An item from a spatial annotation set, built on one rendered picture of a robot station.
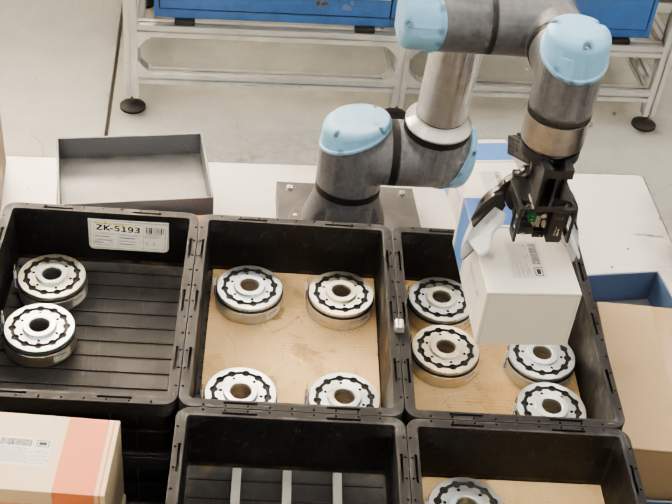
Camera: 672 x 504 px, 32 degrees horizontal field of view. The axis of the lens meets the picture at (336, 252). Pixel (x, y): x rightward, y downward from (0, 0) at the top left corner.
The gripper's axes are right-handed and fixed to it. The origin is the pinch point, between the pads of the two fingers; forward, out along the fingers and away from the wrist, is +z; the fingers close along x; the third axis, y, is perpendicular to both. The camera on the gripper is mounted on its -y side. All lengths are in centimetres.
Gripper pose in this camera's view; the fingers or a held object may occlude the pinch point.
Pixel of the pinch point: (515, 256)
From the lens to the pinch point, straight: 154.6
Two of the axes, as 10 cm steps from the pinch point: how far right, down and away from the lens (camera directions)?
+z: -0.9, 7.5, 6.5
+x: 9.9, 0.2, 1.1
